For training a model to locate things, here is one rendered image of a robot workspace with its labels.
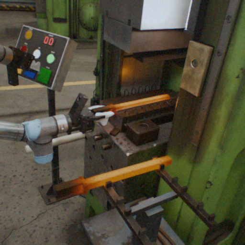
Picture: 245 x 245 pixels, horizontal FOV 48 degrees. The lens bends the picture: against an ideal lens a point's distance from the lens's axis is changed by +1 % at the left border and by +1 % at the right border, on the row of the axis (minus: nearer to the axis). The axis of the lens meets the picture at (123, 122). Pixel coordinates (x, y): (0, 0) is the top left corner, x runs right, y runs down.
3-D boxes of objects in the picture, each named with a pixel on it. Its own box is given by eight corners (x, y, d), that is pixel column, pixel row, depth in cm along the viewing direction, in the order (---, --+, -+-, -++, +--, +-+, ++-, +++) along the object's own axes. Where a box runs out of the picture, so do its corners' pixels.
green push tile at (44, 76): (46, 84, 141) (51, 70, 141) (36, 80, 144) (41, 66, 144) (49, 85, 143) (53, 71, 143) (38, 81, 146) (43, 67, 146)
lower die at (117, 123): (120, 132, 120) (122, 116, 116) (99, 112, 134) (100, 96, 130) (188, 114, 141) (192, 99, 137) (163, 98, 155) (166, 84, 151)
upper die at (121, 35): (129, 53, 102) (131, 27, 97) (103, 39, 116) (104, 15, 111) (205, 45, 123) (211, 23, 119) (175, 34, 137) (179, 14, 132)
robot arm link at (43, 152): (45, 147, 121) (44, 127, 115) (57, 161, 113) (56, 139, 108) (27, 153, 116) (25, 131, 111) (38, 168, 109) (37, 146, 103)
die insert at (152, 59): (142, 62, 113) (144, 48, 110) (132, 57, 118) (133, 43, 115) (193, 56, 128) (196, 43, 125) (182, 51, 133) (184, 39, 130)
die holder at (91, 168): (117, 228, 130) (127, 154, 107) (83, 179, 156) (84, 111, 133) (199, 189, 158) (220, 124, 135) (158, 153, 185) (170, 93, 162)
